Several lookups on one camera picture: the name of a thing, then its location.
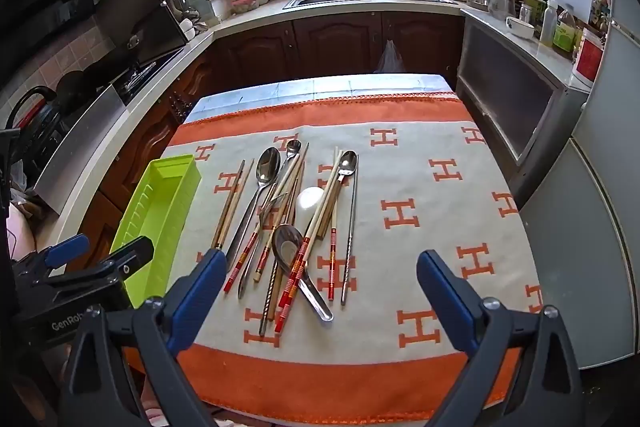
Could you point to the brown wooden chopstick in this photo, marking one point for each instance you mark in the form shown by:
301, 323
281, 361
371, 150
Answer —
235, 207
227, 207

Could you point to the red container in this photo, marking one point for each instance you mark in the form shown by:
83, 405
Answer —
590, 57

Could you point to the brown wooden base cabinets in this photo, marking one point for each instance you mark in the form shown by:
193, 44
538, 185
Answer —
325, 42

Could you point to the green label oil bottle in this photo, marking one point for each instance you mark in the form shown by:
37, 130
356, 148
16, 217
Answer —
565, 34

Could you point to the green plastic utensil tray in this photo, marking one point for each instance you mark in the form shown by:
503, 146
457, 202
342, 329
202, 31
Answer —
160, 187

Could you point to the white ceramic spoon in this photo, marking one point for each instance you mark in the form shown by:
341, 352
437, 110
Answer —
310, 202

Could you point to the smooth metal chopstick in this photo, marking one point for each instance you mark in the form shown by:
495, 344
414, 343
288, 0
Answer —
351, 227

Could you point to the pink lidded container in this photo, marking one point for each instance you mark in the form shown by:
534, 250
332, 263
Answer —
245, 3

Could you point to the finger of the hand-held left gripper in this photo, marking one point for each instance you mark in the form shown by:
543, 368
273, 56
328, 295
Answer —
131, 257
65, 251

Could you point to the white kitchen countertop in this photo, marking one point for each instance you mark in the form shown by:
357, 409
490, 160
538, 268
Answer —
235, 19

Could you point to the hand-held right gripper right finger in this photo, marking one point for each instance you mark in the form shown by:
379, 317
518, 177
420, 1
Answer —
445, 292

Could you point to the grey refrigerator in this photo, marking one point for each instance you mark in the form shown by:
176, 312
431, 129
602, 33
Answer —
600, 157

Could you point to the twisted metal chopstick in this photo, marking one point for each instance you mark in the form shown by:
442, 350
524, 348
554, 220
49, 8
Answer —
262, 327

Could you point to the gas stove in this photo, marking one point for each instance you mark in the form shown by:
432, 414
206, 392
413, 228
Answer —
137, 79

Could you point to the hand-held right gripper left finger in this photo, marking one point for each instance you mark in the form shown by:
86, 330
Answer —
200, 297

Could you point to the stainless steel panel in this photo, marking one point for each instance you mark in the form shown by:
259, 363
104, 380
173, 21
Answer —
75, 147

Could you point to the white plastic bottle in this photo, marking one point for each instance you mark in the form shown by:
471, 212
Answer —
548, 27

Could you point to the light blue table cover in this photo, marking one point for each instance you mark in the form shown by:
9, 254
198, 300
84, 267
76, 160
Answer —
325, 87

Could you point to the white cup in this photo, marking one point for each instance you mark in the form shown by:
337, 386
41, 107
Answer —
520, 29

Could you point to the light wooden chopstick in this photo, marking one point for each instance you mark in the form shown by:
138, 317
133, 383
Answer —
273, 302
260, 272

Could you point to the grey cabinet with frosted door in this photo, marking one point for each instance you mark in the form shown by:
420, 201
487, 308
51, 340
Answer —
500, 97

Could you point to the orange and white printed blanket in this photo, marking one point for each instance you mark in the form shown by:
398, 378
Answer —
425, 217

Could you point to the hanging white plastic bag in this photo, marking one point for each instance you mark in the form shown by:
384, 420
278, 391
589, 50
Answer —
390, 59

